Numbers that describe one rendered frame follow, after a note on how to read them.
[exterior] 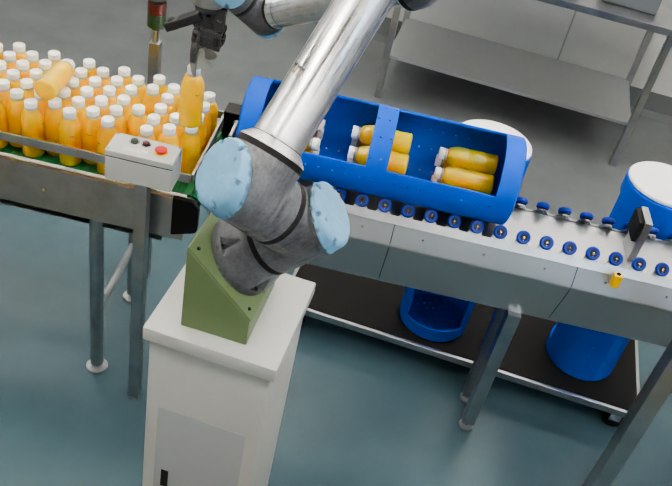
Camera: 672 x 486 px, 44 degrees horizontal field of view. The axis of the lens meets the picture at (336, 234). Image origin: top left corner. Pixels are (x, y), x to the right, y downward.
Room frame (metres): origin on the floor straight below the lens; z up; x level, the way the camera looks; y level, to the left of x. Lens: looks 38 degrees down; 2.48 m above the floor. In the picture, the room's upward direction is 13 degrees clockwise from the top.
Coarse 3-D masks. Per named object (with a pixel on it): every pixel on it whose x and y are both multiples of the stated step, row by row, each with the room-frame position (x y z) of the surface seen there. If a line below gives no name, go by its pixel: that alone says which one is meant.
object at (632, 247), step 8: (640, 208) 2.29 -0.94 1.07; (648, 208) 2.29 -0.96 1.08; (632, 216) 2.28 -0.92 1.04; (640, 216) 2.24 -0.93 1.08; (648, 216) 2.24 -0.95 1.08; (632, 224) 2.25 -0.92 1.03; (640, 224) 2.20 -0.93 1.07; (648, 224) 2.20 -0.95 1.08; (632, 232) 2.22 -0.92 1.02; (640, 232) 2.20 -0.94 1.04; (648, 232) 2.20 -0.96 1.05; (624, 240) 2.29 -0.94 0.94; (632, 240) 2.20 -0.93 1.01; (640, 240) 2.20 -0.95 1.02; (624, 248) 2.26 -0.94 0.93; (632, 248) 2.20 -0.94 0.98; (640, 248) 2.20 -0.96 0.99; (632, 256) 2.20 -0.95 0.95
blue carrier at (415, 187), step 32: (256, 96) 2.19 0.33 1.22; (352, 128) 2.39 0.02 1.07; (384, 128) 2.18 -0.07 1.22; (416, 128) 2.38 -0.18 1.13; (448, 128) 2.37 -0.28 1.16; (480, 128) 2.31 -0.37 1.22; (320, 160) 2.11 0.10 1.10; (384, 160) 2.12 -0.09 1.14; (416, 160) 2.37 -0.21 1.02; (512, 160) 2.17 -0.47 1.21; (384, 192) 2.13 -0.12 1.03; (416, 192) 2.11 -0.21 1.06; (448, 192) 2.11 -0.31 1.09; (480, 192) 2.12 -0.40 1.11; (512, 192) 2.12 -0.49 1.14
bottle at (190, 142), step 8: (184, 136) 2.14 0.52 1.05; (192, 136) 2.15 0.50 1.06; (184, 144) 2.13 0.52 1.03; (192, 144) 2.14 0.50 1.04; (200, 144) 2.16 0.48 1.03; (184, 152) 2.13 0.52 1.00; (192, 152) 2.13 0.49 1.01; (200, 152) 2.17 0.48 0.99; (184, 160) 2.13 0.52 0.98; (192, 160) 2.13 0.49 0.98; (184, 168) 2.13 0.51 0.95; (192, 168) 2.14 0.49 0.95
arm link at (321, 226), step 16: (304, 192) 1.39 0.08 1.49; (320, 192) 1.40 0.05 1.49; (336, 192) 1.46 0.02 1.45; (304, 208) 1.35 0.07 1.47; (320, 208) 1.36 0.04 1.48; (336, 208) 1.42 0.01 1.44; (304, 224) 1.34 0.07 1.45; (320, 224) 1.34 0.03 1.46; (336, 224) 1.38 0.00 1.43; (256, 240) 1.36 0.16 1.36; (272, 240) 1.31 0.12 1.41; (288, 240) 1.32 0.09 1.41; (304, 240) 1.33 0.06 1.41; (320, 240) 1.33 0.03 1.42; (336, 240) 1.35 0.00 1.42; (272, 256) 1.34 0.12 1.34; (288, 256) 1.34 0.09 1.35; (304, 256) 1.34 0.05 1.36; (320, 256) 1.36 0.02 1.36
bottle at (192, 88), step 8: (200, 72) 2.11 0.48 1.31; (184, 80) 2.08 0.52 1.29; (192, 80) 2.07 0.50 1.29; (200, 80) 2.09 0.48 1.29; (184, 88) 2.07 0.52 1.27; (192, 88) 2.07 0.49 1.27; (200, 88) 2.08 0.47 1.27; (184, 96) 2.07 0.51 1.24; (192, 96) 2.06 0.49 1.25; (200, 96) 2.08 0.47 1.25; (184, 104) 2.07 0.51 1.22; (192, 104) 2.06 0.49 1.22; (200, 104) 2.08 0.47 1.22; (184, 112) 2.06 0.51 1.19; (192, 112) 2.07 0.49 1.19; (200, 112) 2.08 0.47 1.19; (184, 120) 2.06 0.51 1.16; (192, 120) 2.07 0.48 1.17; (200, 120) 2.09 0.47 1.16
